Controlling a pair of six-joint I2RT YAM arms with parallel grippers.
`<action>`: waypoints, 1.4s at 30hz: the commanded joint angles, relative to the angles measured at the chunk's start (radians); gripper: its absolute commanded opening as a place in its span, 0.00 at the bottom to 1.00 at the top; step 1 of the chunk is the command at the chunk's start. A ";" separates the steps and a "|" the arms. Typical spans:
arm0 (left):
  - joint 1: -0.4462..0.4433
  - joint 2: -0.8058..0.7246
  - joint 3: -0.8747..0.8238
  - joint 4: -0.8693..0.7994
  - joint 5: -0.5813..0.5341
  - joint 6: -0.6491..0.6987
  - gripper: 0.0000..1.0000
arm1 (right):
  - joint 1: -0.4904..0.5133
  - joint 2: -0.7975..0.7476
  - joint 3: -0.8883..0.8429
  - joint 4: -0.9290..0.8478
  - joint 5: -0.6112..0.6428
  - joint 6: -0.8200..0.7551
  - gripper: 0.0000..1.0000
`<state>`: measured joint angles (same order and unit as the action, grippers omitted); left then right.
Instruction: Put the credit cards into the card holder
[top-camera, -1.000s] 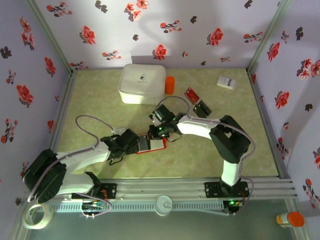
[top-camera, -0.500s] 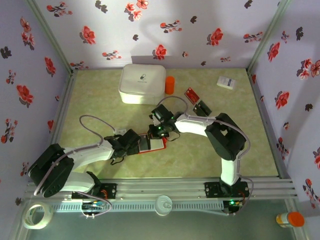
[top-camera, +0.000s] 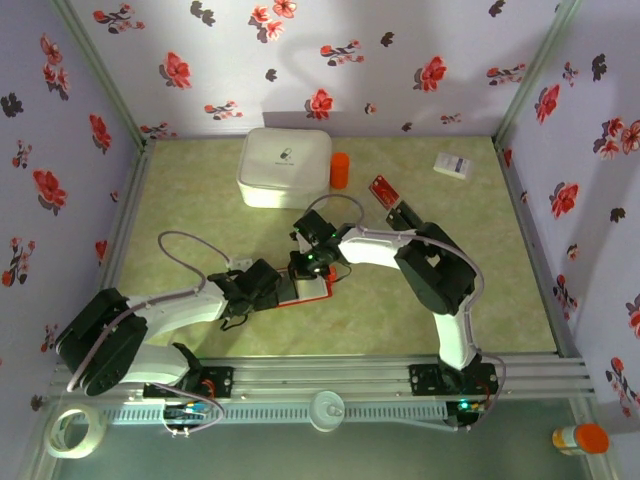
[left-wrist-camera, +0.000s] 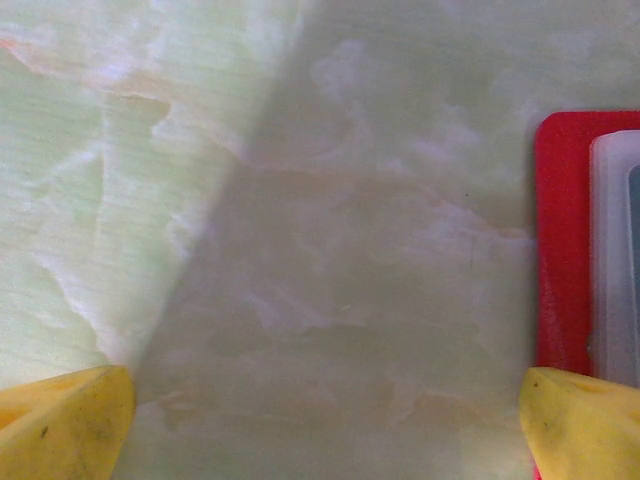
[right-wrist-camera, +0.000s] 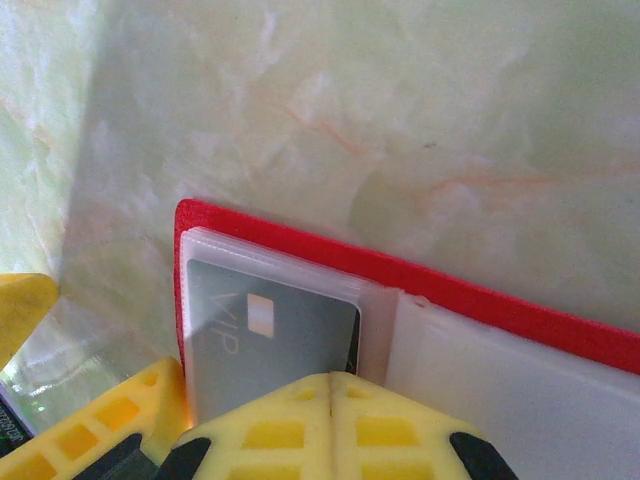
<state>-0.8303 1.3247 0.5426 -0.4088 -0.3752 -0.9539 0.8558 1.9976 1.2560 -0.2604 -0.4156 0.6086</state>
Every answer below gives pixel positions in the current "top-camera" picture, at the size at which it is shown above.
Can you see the red card holder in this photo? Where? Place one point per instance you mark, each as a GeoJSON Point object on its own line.
{"type": "Point", "coordinates": [312, 290]}

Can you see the red and black card packs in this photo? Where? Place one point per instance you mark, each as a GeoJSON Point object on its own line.
{"type": "Point", "coordinates": [377, 212]}

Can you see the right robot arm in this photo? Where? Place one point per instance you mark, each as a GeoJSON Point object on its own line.
{"type": "Point", "coordinates": [435, 270]}

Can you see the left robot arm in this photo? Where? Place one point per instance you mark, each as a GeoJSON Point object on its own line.
{"type": "Point", "coordinates": [100, 345]}

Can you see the red black-backed credit card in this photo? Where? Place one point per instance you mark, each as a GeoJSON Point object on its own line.
{"type": "Point", "coordinates": [385, 191]}
{"type": "Point", "coordinates": [409, 212]}
{"type": "Point", "coordinates": [396, 220]}

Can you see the orange cylinder bottle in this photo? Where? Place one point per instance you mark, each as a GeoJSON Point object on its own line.
{"type": "Point", "coordinates": [340, 170]}

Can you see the white plastic box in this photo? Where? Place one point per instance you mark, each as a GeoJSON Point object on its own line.
{"type": "Point", "coordinates": [285, 170]}

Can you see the white round lid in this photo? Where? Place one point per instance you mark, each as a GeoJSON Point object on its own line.
{"type": "Point", "coordinates": [325, 412]}

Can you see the small electronics board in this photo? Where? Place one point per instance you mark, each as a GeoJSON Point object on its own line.
{"type": "Point", "coordinates": [187, 411]}
{"type": "Point", "coordinates": [465, 406]}

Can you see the small white box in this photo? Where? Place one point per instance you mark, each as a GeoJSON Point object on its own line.
{"type": "Point", "coordinates": [452, 165]}

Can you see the clear tape roll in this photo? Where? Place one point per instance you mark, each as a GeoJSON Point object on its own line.
{"type": "Point", "coordinates": [100, 432]}

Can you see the orange-capped pill bottle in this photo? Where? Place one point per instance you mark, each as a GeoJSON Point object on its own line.
{"type": "Point", "coordinates": [592, 439]}

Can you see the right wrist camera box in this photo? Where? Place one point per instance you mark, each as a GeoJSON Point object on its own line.
{"type": "Point", "coordinates": [302, 242]}

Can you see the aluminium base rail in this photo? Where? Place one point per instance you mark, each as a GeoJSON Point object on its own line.
{"type": "Point", "coordinates": [325, 375]}

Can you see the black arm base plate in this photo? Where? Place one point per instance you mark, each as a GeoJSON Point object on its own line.
{"type": "Point", "coordinates": [425, 380]}
{"type": "Point", "coordinates": [222, 382]}

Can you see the aluminium side rail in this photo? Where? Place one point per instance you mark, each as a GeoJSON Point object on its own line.
{"type": "Point", "coordinates": [517, 200]}
{"type": "Point", "coordinates": [131, 200]}

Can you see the aluminium frame post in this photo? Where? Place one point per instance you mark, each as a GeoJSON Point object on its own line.
{"type": "Point", "coordinates": [102, 75]}
{"type": "Point", "coordinates": [534, 75]}

